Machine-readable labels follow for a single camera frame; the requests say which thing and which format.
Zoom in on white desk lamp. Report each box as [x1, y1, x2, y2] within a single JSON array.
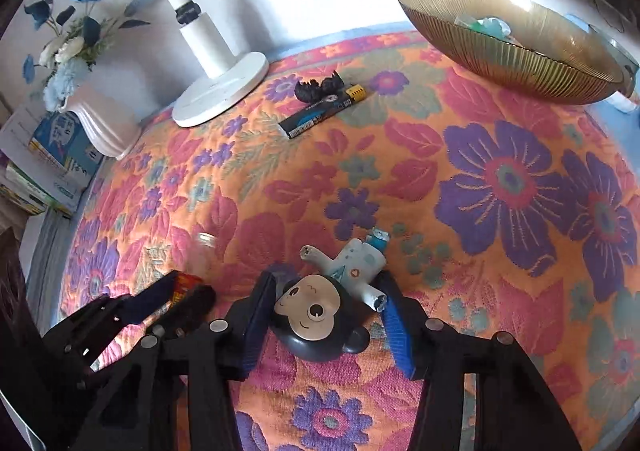
[[168, 0, 269, 128]]

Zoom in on blue white artificial flowers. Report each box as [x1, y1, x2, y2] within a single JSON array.
[[22, 0, 151, 113]]

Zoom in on amber ribbed glass bowl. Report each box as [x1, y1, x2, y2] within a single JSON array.
[[398, 0, 624, 105]]

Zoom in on black spiky hair piece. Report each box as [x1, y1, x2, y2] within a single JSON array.
[[294, 70, 345, 104]]

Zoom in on red orange small box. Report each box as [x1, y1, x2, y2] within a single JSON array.
[[151, 270, 204, 313]]

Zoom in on pink ribbed vase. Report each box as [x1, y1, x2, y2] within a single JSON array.
[[61, 84, 142, 160]]

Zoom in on toys inside bowl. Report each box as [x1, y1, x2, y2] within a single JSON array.
[[454, 14, 513, 41]]

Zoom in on black monkey head toy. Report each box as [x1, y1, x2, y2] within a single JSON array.
[[270, 275, 370, 363]]

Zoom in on upright books row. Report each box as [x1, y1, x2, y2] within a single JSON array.
[[1, 102, 103, 214]]

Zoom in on white astronaut body figure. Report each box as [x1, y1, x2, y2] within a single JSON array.
[[300, 228, 390, 312]]

